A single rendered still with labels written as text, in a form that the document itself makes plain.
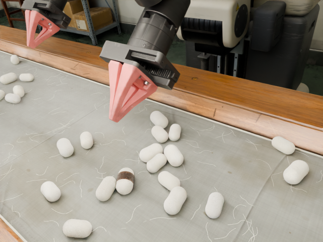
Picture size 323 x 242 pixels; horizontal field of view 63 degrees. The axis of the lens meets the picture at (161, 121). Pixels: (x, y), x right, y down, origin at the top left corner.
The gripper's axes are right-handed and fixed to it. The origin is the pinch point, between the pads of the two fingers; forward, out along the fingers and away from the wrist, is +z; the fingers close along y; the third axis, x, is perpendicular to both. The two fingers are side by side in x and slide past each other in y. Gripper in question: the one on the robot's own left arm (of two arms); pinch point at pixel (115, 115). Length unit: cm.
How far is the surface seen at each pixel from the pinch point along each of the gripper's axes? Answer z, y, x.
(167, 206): 7.2, 12.4, 0.0
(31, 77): -1.1, -35.0, 7.9
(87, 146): 5.9, -4.3, 2.1
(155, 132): -0.3, 3.3, 6.1
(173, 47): -98, -125, 181
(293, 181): -1.3, 22.8, 7.2
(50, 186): 11.7, -1.6, -3.5
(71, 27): -87, -256, 157
